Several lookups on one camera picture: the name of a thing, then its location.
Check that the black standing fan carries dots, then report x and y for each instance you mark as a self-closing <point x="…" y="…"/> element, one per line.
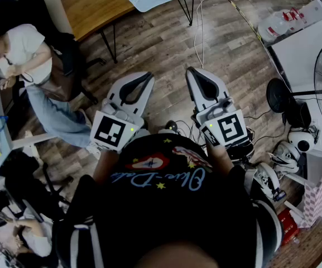
<point x="278" y="96"/>

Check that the person's left forearm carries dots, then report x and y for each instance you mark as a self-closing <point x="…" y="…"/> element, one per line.
<point x="105" y="166"/>

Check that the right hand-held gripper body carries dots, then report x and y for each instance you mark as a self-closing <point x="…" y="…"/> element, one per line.
<point x="229" y="127"/>

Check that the person's black printed shirt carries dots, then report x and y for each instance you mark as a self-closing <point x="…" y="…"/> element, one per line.
<point x="177" y="219"/>

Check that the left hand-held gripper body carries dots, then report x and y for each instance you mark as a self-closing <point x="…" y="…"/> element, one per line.
<point x="107" y="130"/>

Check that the white round device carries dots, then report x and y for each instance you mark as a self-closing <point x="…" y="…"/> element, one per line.
<point x="303" y="144"/>

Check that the yellow black striped tape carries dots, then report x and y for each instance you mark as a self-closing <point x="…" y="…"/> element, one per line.
<point x="241" y="14"/>

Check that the white table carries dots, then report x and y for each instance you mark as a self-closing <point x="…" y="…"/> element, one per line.
<point x="297" y="60"/>

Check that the black office chair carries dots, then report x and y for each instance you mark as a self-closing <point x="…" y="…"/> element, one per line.
<point x="35" y="13"/>

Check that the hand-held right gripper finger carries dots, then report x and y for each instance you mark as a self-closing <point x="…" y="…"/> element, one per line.
<point x="219" y="86"/>
<point x="194" y="93"/>

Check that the red box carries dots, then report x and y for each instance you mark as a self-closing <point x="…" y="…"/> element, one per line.
<point x="287" y="227"/>

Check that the brown shoulder bag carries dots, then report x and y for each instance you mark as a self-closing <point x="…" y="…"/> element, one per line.
<point x="57" y="85"/>

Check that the wrapped pack of water bottles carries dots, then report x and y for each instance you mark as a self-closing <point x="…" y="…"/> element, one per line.
<point x="275" y="26"/>

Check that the person's right black shoe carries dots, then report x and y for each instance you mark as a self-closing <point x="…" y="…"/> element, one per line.
<point x="171" y="125"/>

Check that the white sneaker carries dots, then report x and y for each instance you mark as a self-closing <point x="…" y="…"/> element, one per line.
<point x="266" y="177"/>
<point x="285" y="155"/>

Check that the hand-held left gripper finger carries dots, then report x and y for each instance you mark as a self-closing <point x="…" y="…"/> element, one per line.
<point x="114" y="89"/>
<point x="145" y="99"/>

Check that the white carton box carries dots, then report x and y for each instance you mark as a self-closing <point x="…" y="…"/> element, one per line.
<point x="315" y="10"/>

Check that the black box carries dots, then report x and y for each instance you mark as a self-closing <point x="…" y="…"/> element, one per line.
<point x="300" y="113"/>

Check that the person's right forearm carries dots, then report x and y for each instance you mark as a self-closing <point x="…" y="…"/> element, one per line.
<point x="219" y="158"/>

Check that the wooden table with black legs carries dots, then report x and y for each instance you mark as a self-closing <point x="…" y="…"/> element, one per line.
<point x="93" y="7"/>

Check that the black swivel chair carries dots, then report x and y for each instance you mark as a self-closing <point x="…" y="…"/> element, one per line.
<point x="24" y="177"/>

